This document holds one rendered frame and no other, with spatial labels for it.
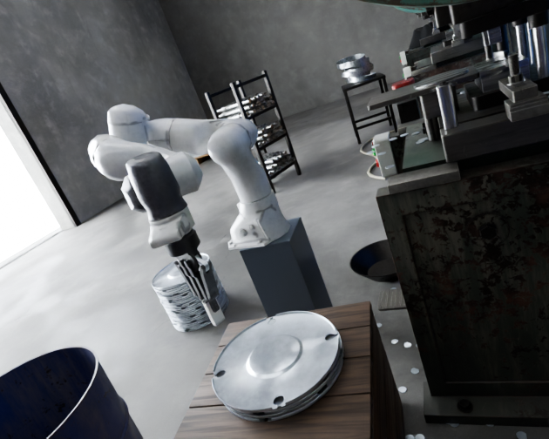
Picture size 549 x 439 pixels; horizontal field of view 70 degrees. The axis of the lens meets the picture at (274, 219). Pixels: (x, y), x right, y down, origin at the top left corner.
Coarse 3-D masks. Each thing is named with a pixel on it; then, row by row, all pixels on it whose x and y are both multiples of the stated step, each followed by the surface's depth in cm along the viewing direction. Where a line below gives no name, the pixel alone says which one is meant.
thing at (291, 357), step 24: (288, 312) 98; (240, 336) 97; (264, 336) 94; (288, 336) 90; (312, 336) 88; (336, 336) 85; (216, 360) 91; (240, 360) 89; (264, 360) 85; (288, 360) 82; (312, 360) 81; (216, 384) 84; (240, 384) 82; (264, 384) 79; (288, 384) 77; (312, 384) 75; (240, 408) 76; (264, 408) 74
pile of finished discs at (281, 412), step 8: (272, 320) 100; (328, 336) 87; (336, 360) 79; (336, 368) 80; (328, 376) 78; (336, 376) 79; (320, 384) 75; (328, 384) 76; (312, 392) 75; (320, 392) 76; (280, 400) 75; (304, 400) 74; (312, 400) 75; (280, 408) 73; (288, 408) 74; (296, 408) 74; (304, 408) 75; (240, 416) 78; (248, 416) 76; (256, 416) 75; (264, 416) 75; (272, 416) 74; (280, 416) 74
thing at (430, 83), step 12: (444, 72) 98; (456, 72) 93; (468, 72) 90; (420, 84) 95; (432, 84) 91; (456, 84) 88; (384, 96) 101; (396, 96) 95; (408, 96) 92; (420, 96) 94; (432, 96) 93; (456, 96) 92; (372, 108) 96; (432, 108) 94; (456, 108) 92; (432, 120) 95; (432, 132) 96
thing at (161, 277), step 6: (204, 258) 191; (162, 270) 196; (168, 270) 193; (174, 270) 188; (156, 276) 191; (162, 276) 188; (168, 276) 185; (174, 276) 182; (180, 276) 181; (162, 282) 182; (168, 282) 179; (174, 282) 177; (180, 282) 174; (162, 288) 175
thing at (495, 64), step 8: (520, 56) 86; (472, 64) 98; (480, 64) 94; (488, 64) 90; (496, 64) 87; (504, 64) 84; (520, 64) 83; (528, 64) 82; (480, 72) 85; (488, 72) 85; (496, 72) 84; (504, 72) 84; (528, 72) 83; (480, 80) 87; (488, 80) 86; (496, 80) 85; (480, 88) 90; (488, 88) 86; (496, 88) 86
